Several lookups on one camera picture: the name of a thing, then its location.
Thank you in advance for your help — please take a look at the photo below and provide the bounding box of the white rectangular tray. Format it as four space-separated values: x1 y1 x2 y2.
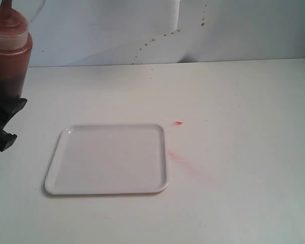
44 124 169 196

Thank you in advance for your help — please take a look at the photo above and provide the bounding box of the red ketchup squeeze bottle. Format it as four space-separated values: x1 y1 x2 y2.
0 1 33 102

